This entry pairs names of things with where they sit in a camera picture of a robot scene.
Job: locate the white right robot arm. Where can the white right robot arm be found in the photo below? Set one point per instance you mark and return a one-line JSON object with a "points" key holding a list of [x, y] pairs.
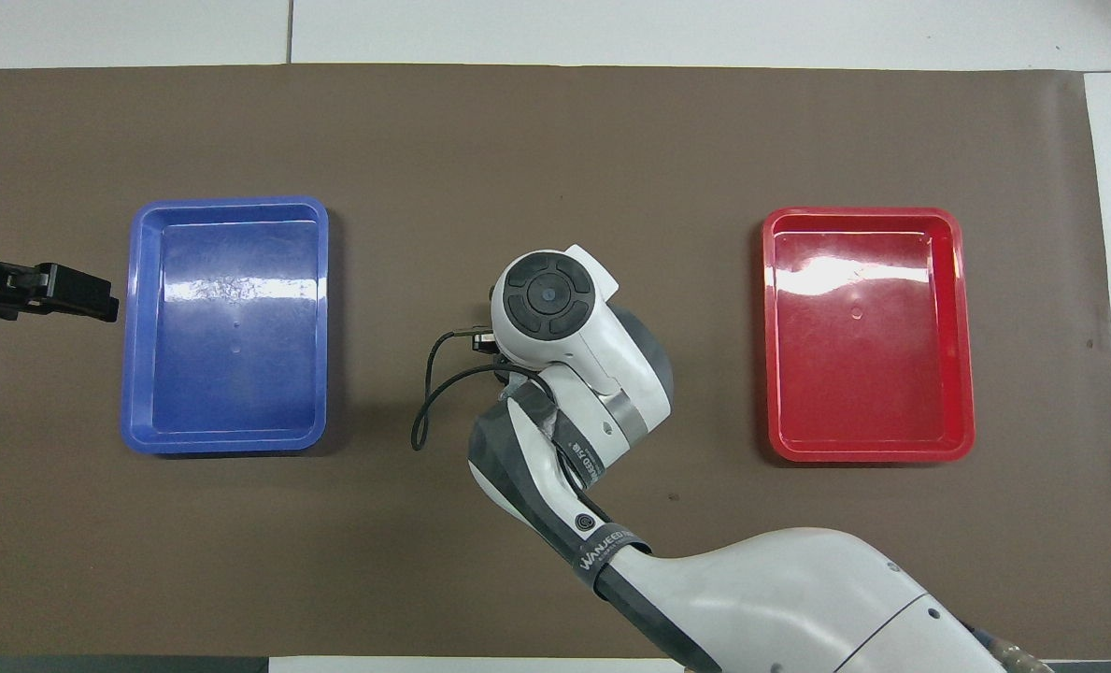
{"points": [[779, 598]]}

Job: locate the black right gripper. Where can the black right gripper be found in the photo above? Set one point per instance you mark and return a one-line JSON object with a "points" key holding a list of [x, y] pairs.
{"points": [[518, 374]]}

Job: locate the blue plastic tray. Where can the blue plastic tray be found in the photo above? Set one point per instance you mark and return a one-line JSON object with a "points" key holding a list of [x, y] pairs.
{"points": [[228, 374]]}

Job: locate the brown table mat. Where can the brown table mat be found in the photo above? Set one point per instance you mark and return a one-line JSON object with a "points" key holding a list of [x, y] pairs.
{"points": [[555, 140]]}

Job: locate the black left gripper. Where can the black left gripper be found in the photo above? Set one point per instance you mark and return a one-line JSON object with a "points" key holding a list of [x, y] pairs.
{"points": [[13, 285]]}

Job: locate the red plastic tray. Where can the red plastic tray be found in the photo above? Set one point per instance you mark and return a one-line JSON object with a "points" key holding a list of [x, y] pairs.
{"points": [[868, 374]]}

